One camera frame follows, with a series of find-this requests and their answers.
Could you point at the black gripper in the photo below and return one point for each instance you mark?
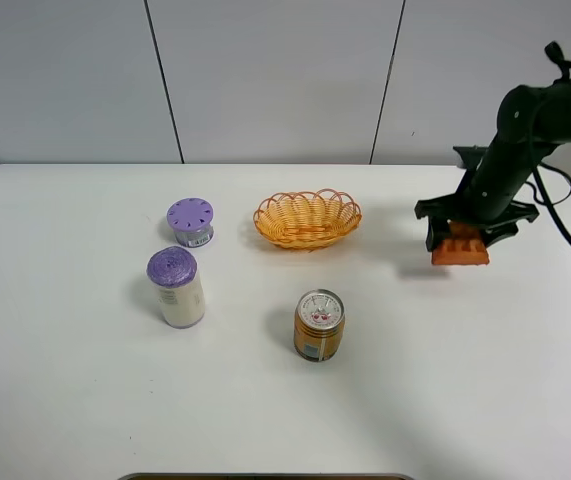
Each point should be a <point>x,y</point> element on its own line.
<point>484,197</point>

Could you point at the orange waffle slice toy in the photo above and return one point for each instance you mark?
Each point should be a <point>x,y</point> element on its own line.
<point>463,246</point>

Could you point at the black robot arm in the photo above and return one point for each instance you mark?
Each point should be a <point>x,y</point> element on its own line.
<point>531,123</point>

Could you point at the orange wicker basket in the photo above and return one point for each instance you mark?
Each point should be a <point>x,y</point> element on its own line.
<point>307,220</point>

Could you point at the orange drink can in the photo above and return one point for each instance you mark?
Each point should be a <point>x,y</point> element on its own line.
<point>319,321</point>

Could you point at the purple lidded air freshener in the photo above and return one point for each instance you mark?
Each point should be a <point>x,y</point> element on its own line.
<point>190,220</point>

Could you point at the purple garbage bag roll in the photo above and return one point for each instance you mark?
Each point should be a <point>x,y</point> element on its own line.
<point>174,273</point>

